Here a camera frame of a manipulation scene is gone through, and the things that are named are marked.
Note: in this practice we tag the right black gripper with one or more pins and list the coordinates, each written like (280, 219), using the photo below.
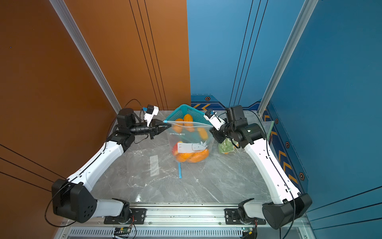
(215, 133)

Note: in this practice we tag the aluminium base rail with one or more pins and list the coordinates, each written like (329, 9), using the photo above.
(183, 221)

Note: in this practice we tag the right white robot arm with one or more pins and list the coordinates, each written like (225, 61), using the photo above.
(288, 203)

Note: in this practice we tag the red mango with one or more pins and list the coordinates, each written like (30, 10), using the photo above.
(175, 151)

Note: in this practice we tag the slim yellow mango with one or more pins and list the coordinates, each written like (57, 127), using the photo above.
(203, 133)

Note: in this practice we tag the clear green-zip bag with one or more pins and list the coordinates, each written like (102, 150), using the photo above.
(229, 146)

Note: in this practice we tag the yellow top mango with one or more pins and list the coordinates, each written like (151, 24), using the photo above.
(189, 123)

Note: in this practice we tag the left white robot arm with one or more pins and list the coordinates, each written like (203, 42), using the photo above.
(72, 198)

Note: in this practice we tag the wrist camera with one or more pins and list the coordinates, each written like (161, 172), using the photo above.
(235, 116)
(126, 118)

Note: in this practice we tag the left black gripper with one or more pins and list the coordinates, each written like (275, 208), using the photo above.
(156, 131)

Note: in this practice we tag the clear blue-zip bag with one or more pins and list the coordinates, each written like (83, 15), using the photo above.
(191, 141)

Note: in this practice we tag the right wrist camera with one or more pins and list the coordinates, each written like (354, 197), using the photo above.
(235, 116)

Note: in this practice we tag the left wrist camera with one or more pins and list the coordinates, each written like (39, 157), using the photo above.
(126, 118)

